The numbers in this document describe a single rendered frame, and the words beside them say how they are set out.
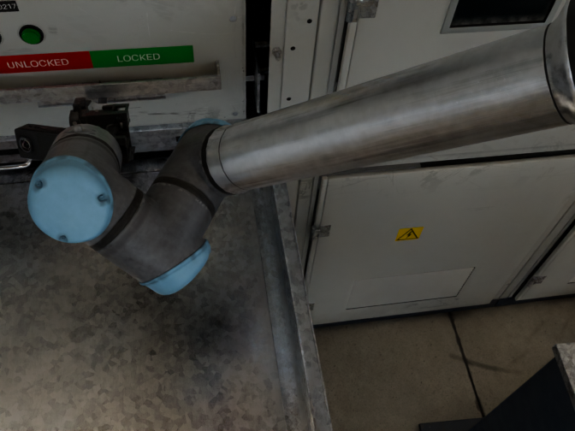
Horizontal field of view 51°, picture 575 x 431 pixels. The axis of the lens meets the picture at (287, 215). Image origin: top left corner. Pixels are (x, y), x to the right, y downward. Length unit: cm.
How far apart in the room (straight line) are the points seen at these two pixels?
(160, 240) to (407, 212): 78
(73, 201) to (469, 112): 42
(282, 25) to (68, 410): 65
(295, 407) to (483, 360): 114
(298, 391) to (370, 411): 92
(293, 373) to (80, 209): 44
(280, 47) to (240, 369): 50
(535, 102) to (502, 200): 95
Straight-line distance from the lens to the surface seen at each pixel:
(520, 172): 139
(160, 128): 112
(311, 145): 64
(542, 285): 200
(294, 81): 102
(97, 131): 81
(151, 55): 102
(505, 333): 206
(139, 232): 71
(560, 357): 120
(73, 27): 99
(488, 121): 55
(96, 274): 106
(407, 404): 188
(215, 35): 99
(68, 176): 68
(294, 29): 95
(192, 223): 75
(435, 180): 131
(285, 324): 98
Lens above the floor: 175
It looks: 56 degrees down
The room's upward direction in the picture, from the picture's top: 6 degrees clockwise
